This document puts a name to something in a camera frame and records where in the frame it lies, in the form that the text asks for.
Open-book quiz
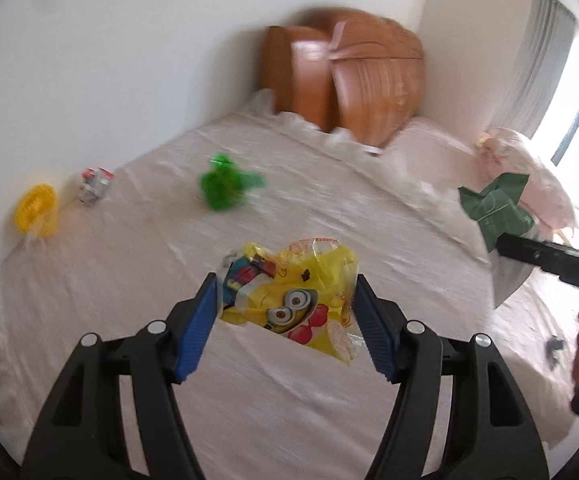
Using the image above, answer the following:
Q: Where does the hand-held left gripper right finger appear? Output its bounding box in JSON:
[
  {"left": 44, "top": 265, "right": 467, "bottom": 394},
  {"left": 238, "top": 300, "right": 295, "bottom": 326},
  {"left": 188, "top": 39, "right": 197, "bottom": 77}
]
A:
[{"left": 352, "top": 274, "right": 550, "bottom": 480}]

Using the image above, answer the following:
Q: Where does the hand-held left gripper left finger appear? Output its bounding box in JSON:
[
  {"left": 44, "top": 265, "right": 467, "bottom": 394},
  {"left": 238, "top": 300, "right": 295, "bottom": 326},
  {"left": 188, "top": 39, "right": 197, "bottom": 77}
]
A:
[{"left": 22, "top": 272, "right": 218, "bottom": 480}]

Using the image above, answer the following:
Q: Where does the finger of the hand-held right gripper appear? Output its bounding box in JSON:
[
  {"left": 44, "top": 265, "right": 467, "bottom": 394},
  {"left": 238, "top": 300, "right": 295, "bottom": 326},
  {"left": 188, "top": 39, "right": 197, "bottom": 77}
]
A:
[{"left": 497, "top": 236, "right": 579, "bottom": 291}]

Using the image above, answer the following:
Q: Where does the dark green packet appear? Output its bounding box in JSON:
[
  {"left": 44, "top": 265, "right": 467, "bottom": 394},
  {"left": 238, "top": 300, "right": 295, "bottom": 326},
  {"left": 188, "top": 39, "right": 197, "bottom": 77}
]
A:
[{"left": 458, "top": 171, "right": 535, "bottom": 253}]

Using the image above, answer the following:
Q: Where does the yellow cartoon snack bag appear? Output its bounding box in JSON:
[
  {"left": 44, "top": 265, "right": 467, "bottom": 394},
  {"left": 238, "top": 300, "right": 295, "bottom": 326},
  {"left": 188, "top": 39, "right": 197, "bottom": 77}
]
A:
[{"left": 218, "top": 235, "right": 361, "bottom": 367}]

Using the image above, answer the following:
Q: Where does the small dark wrapper scrap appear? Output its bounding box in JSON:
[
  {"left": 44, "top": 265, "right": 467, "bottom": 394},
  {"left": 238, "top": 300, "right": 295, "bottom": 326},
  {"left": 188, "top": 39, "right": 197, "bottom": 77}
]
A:
[{"left": 544, "top": 335, "right": 567, "bottom": 367}]

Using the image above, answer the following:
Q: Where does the folded pink quilt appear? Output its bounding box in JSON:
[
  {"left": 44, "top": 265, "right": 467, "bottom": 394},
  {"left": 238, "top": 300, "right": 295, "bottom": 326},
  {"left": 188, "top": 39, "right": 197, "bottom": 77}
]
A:
[{"left": 474, "top": 127, "right": 579, "bottom": 241}]

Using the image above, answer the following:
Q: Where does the pink bed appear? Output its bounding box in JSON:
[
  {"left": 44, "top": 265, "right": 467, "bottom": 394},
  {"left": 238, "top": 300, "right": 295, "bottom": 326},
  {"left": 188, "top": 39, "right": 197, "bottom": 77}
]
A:
[{"left": 394, "top": 115, "right": 579, "bottom": 466}]

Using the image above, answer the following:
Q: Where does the bright green plastic wrapper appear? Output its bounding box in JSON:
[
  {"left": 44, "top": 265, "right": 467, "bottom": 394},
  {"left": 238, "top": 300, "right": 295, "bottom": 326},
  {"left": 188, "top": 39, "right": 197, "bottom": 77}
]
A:
[{"left": 196, "top": 152, "right": 270, "bottom": 213}]

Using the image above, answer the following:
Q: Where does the red silver wrapper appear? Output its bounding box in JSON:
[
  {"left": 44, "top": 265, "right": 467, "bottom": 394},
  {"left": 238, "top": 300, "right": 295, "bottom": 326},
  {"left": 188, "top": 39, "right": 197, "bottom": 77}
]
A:
[{"left": 76, "top": 166, "right": 116, "bottom": 207}]

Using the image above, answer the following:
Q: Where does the grey curtain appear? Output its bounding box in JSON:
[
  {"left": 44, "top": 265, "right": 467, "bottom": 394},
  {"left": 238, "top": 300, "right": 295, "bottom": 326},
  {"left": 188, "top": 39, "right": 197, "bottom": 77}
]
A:
[{"left": 489, "top": 0, "right": 579, "bottom": 146}]

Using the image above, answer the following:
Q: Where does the carved wooden headboard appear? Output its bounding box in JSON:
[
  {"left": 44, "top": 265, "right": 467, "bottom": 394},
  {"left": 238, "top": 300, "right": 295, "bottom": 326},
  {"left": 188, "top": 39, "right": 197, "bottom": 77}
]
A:
[{"left": 299, "top": 6, "right": 426, "bottom": 147}]

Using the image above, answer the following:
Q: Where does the wooden bedside panel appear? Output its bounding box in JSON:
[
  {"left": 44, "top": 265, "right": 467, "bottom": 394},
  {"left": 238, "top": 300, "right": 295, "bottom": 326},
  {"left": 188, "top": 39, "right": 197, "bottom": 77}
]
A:
[{"left": 260, "top": 25, "right": 340, "bottom": 133}]

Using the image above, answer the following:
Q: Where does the yellow plastic ring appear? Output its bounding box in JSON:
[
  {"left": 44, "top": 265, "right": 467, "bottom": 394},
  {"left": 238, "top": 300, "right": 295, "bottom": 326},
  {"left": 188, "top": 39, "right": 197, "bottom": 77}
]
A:
[{"left": 13, "top": 183, "right": 60, "bottom": 239}]

